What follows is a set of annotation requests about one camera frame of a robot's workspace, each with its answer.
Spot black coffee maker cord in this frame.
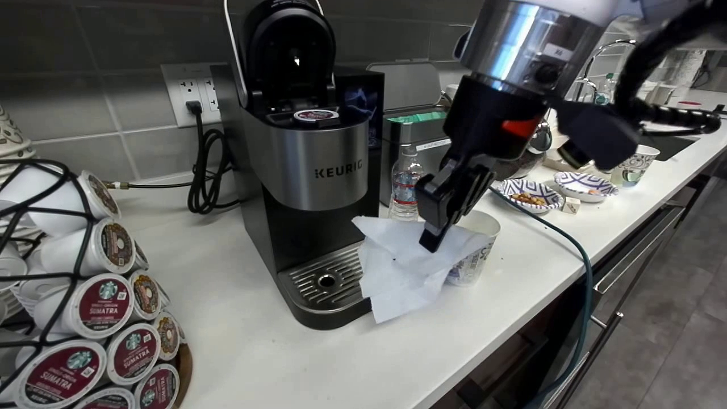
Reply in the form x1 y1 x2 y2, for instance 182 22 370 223
105 98 237 215

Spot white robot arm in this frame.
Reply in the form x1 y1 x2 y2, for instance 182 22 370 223
415 0 727 251

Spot patterned paper cup upright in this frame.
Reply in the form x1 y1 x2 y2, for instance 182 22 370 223
609 146 661 186

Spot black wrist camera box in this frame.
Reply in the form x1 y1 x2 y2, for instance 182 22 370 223
557 103 637 170

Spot blue patterned bowl near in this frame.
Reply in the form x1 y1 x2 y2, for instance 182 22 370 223
492 179 563 215

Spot wire K-cup pod carousel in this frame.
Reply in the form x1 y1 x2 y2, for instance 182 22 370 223
0 160 190 409

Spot plastic water bottle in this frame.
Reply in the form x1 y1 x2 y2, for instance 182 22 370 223
387 143 421 220

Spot black Keurig coffee maker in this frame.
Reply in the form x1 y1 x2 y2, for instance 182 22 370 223
220 0 384 330

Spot blue patterned bowl far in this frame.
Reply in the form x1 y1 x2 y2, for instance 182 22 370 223
553 172 616 205

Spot white wall outlet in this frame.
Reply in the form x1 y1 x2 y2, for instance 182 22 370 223
160 63 220 127

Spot blue patterned bowl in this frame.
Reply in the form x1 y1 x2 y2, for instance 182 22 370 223
553 172 616 205
492 179 563 215

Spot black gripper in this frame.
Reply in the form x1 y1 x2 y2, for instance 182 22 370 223
415 77 544 253

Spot black power cable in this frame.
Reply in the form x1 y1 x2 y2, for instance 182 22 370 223
490 189 598 409

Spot white paper napkin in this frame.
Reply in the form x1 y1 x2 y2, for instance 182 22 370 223
352 215 483 326

